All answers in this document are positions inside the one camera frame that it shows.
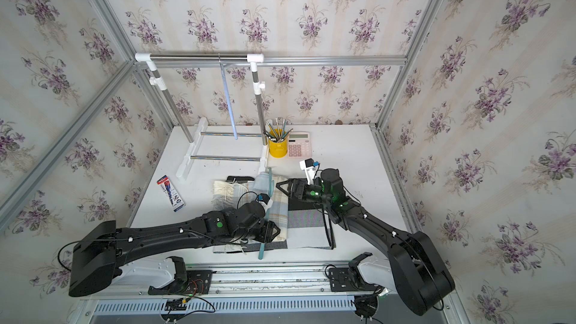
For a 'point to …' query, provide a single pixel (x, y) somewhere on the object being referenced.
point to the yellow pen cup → (277, 149)
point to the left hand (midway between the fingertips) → (279, 236)
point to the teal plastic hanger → (271, 189)
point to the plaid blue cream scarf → (236, 194)
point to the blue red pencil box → (170, 193)
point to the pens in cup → (279, 132)
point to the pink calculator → (299, 145)
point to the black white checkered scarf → (307, 228)
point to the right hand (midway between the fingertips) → (285, 188)
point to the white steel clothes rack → (196, 135)
